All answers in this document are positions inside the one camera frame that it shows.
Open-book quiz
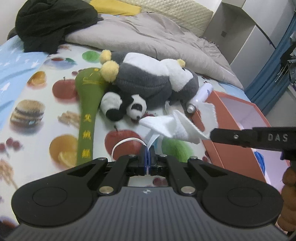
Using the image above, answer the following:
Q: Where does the blue plastic snack bag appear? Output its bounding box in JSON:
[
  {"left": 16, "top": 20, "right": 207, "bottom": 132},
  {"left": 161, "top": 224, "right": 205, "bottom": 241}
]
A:
[{"left": 253, "top": 151, "right": 266, "bottom": 175}]

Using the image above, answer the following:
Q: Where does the blue surgical face mask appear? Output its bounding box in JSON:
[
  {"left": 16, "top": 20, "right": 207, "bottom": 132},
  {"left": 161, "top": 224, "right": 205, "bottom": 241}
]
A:
[{"left": 110, "top": 133, "right": 159, "bottom": 161}]

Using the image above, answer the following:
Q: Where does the white cloth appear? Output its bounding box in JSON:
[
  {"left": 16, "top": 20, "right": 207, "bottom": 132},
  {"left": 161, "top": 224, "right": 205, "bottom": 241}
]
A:
[{"left": 139, "top": 102, "right": 218, "bottom": 144}]

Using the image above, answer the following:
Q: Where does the person's right hand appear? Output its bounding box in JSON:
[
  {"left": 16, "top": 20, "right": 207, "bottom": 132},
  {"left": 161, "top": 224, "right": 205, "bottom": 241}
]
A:
[{"left": 277, "top": 167, "right": 296, "bottom": 232}]

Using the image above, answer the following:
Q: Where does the orange cardboard box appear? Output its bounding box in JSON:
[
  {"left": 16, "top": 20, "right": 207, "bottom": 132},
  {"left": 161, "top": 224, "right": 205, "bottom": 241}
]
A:
[{"left": 203, "top": 91, "right": 288, "bottom": 190}]

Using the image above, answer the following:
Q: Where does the blue curtain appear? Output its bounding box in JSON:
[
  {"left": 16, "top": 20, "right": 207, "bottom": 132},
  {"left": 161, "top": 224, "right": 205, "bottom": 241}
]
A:
[{"left": 245, "top": 16, "right": 295, "bottom": 115}]

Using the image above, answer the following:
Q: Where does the fruit print plastic sheet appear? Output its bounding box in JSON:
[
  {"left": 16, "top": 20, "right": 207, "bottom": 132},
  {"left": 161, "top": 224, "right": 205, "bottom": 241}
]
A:
[{"left": 1, "top": 44, "right": 211, "bottom": 227}]

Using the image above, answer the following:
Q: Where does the white spray bottle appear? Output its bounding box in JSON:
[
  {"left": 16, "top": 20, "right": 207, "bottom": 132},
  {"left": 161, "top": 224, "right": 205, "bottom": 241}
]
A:
[{"left": 186, "top": 82, "right": 213, "bottom": 113}]

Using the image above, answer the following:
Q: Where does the small panda plush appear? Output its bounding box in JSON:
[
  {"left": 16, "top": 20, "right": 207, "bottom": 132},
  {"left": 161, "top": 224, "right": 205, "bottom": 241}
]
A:
[{"left": 100, "top": 91, "right": 147, "bottom": 122}]

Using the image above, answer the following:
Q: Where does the green fabric massage stick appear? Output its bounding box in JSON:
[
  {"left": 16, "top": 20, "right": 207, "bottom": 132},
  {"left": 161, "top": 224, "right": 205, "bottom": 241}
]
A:
[{"left": 75, "top": 68, "right": 108, "bottom": 166}]

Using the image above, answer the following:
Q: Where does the grey white penguin plush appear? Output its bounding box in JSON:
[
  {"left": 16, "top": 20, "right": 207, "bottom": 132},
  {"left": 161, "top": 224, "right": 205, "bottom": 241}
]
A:
[{"left": 100, "top": 50, "right": 199, "bottom": 109}]

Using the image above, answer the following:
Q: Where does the light blue star bedsheet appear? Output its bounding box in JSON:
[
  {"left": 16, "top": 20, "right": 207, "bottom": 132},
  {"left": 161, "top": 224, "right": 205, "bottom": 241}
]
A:
[{"left": 0, "top": 36, "right": 48, "bottom": 126}]

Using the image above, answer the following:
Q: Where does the cream quilted headboard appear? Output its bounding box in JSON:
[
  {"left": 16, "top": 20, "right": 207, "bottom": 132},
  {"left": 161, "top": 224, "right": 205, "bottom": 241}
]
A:
[{"left": 123, "top": 0, "right": 214, "bottom": 37}]

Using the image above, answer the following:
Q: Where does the black clothing pile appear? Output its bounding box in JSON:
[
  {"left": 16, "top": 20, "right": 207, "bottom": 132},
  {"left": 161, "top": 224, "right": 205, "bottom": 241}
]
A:
[{"left": 15, "top": 0, "right": 103, "bottom": 54}]

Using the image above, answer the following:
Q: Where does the grey duvet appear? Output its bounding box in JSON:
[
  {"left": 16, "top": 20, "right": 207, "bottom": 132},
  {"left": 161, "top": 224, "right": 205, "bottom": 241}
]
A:
[{"left": 65, "top": 13, "right": 243, "bottom": 89}]

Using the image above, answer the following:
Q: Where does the yellow pillow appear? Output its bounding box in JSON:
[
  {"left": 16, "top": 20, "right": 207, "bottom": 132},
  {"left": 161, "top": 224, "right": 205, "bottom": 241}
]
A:
[{"left": 89, "top": 0, "right": 142, "bottom": 16}]

